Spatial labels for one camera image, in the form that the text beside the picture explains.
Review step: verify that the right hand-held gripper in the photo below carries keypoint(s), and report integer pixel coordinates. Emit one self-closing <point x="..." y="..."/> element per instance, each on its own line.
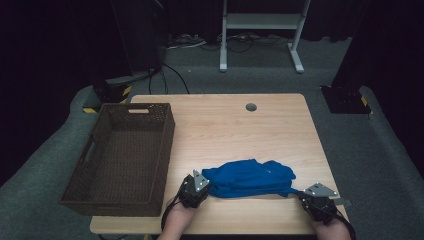
<point x="318" y="203"/>

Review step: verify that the white metal stand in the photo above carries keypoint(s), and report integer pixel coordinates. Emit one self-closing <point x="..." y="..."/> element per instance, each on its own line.
<point x="260" y="20"/>

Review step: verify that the black base plate yellow tape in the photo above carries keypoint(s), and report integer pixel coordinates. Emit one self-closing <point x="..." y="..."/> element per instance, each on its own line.
<point x="345" y="100"/>

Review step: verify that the person's left hand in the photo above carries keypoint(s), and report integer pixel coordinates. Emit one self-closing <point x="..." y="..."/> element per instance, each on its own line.
<point x="181" y="215"/>

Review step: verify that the dark upright column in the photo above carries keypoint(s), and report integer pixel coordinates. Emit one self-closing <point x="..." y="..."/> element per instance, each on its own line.
<point x="140" y="33"/>
<point x="361" y="40"/>

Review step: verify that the blue t-shirt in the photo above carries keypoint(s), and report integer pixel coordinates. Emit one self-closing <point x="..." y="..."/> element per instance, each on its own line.
<point x="246" y="180"/>

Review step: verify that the grey tape strip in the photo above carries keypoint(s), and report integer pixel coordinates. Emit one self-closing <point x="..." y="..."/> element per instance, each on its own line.
<point x="342" y="202"/>

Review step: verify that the brown woven basket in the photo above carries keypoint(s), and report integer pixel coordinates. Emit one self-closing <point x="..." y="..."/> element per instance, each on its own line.
<point x="126" y="160"/>

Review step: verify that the person's right hand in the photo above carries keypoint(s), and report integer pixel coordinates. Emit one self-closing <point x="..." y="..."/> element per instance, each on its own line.
<point x="331" y="231"/>

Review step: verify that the black stand base striped tape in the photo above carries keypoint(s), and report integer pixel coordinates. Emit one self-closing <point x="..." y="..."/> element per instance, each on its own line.
<point x="111" y="95"/>

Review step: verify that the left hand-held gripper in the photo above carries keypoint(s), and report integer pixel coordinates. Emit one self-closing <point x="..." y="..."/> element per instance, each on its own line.
<point x="195" y="191"/>

